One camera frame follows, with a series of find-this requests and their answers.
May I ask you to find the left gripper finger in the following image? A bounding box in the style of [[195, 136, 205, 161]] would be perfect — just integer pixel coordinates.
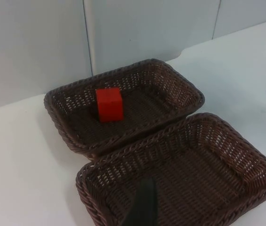
[[121, 177, 158, 226]]

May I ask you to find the dark brown wicker basket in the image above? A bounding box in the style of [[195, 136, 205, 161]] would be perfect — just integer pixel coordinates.
[[43, 58, 205, 161], [75, 112, 266, 226]]

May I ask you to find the red cube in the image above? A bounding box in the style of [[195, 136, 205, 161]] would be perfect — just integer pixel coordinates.
[[95, 87, 124, 123]]

